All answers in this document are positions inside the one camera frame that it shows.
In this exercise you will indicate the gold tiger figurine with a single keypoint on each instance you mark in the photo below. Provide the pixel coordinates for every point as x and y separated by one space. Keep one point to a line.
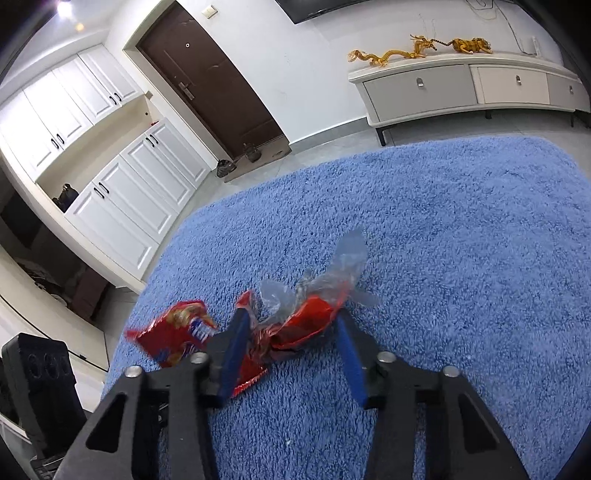
471 45

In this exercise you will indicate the gold dragon figurine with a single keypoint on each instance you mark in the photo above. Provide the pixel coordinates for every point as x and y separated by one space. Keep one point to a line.
392 56

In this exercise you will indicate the white television cabinet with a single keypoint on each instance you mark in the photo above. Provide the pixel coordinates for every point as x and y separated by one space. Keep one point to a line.
415 94

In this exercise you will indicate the brown doormat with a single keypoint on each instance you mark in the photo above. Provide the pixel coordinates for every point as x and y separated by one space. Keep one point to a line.
274 150

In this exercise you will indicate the blue fluffy blanket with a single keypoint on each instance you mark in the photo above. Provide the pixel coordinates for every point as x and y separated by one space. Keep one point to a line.
461 230

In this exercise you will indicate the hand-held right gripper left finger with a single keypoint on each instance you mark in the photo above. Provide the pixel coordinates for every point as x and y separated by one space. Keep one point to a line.
231 357

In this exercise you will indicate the dark sofa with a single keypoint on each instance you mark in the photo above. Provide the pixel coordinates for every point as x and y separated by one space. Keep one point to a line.
55 272

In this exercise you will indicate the clear plastic wrapper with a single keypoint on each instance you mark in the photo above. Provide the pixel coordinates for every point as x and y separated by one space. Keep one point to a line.
344 272

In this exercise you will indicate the white device on cabinet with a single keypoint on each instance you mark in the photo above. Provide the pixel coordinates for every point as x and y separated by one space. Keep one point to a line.
535 46

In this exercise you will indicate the red blue-print chip bag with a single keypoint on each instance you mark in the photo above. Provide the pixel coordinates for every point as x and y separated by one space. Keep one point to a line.
171 334

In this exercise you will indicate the brown shoe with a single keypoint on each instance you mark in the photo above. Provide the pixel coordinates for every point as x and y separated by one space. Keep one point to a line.
252 152
225 168

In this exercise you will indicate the red gold-print snack wrapper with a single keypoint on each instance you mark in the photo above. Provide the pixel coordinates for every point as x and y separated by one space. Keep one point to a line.
300 330

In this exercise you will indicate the brown entrance door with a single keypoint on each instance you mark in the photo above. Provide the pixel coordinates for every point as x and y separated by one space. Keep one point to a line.
217 83

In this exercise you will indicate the dark bag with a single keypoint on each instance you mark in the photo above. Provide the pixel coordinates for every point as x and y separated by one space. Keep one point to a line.
65 198

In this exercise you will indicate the white light switch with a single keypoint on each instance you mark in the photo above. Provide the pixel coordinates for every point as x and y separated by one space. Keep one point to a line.
210 11

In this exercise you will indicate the black wall television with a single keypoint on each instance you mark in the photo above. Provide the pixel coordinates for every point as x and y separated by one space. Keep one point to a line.
332 9

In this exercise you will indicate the white upper cabinet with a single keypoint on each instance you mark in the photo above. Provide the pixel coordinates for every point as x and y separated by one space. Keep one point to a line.
69 101

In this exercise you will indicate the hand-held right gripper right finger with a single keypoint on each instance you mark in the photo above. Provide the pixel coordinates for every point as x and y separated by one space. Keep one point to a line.
353 364

